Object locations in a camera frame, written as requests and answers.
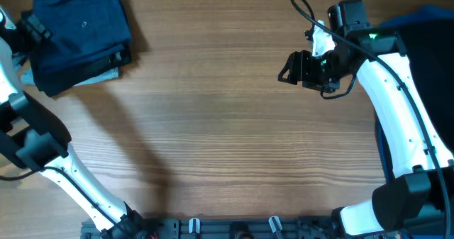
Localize folded light blue garment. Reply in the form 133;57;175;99
19;52;131;96

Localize left white rail clip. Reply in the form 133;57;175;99
188;218;201;234

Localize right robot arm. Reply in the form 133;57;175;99
277;0;453;238

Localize dark blue shorts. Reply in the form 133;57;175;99
31;0;132;76

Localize black garment in pile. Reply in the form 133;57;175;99
381;18;454;183

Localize folded black garment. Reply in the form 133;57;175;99
31;45;132;97

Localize right white rail clip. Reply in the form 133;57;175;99
268;216;282;233

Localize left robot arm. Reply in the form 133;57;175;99
1;13;148;238

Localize bright blue garment in pile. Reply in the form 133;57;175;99
375;4;454;183

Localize white rail clip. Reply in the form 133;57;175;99
268;216;282;233
188;218;201;234

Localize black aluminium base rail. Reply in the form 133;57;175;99
79;216;397;239

